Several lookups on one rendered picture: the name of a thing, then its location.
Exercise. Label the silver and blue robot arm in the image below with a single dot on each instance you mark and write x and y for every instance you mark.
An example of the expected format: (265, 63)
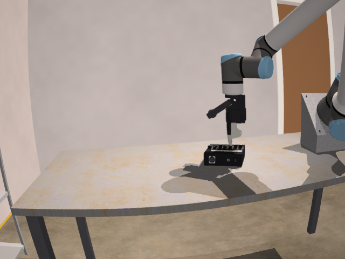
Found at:
(330, 109)

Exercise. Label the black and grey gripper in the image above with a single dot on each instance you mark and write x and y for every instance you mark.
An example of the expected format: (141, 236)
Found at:
(233, 113)

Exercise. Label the black lighting desk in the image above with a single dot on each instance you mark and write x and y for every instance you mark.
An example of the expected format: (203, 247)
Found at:
(224, 155)

